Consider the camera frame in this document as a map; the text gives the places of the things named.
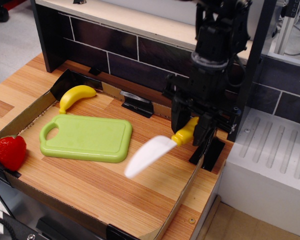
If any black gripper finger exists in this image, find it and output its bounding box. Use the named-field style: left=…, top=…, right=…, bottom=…
left=171, top=99, right=191, bottom=133
left=192, top=113, right=217, bottom=147

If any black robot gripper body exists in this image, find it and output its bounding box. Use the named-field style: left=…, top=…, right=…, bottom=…
left=162, top=67, right=241, bottom=133

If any yellow handled white toy knife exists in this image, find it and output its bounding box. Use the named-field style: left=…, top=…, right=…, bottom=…
left=124, top=116, right=199, bottom=179

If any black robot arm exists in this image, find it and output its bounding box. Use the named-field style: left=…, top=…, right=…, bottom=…
left=163, top=0, right=252, bottom=146

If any green plastic cutting board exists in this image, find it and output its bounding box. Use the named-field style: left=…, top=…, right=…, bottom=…
left=39, top=114, right=133, bottom=163

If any light wooden shelf board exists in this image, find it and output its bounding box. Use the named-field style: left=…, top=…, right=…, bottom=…
left=31, top=0, right=197, bottom=51

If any cardboard fence with black tape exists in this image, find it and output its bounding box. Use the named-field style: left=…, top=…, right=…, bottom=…
left=0, top=68, right=226, bottom=240

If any white toy sink drainboard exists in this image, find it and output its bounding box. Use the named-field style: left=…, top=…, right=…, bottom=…
left=218, top=109, right=300, bottom=236

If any yellow toy banana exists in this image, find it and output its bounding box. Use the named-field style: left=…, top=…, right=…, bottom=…
left=59, top=85, right=97, bottom=114

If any red toy strawberry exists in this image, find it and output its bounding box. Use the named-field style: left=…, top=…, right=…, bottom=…
left=0, top=135, right=27, bottom=171

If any stainless steel oven front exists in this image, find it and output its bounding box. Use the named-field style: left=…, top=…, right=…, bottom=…
left=0, top=169, right=102, bottom=240

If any black caster wheel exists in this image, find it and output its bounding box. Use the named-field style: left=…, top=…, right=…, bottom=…
left=0, top=5, right=9, bottom=23

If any dark grey shelf post right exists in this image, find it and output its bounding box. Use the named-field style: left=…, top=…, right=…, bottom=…
left=227, top=0, right=278, bottom=142

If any dark grey shelf post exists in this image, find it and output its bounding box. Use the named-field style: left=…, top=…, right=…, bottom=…
left=30, top=0, right=67, bottom=73
left=227, top=0, right=278, bottom=142

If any aluminium frame profile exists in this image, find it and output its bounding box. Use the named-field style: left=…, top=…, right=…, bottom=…
left=267, top=0, right=300, bottom=66

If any dark grey shelf post left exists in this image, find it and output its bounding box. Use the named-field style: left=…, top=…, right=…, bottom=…
left=30, top=0, right=67, bottom=73

